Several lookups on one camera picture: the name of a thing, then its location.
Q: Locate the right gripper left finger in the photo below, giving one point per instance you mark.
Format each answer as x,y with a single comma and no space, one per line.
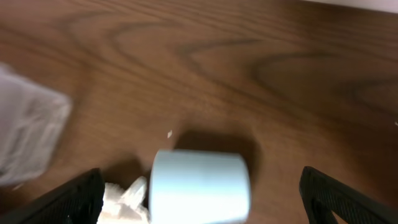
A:
78,201

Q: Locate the clear plastic bin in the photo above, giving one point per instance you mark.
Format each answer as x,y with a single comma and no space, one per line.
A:
33,117

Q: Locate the crumpled white tissue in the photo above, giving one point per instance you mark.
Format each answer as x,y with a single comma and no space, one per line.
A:
125,206

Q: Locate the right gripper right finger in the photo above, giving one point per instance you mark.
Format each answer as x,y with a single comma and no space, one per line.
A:
324,197

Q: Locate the light blue cup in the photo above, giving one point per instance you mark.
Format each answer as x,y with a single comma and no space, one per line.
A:
199,187

